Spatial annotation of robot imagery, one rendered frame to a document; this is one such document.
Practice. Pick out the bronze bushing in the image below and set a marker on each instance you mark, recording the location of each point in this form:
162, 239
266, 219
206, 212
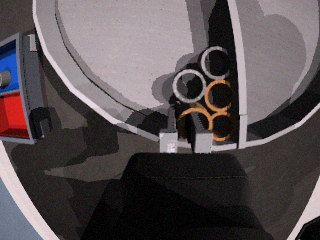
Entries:
193, 107
227, 129
227, 100

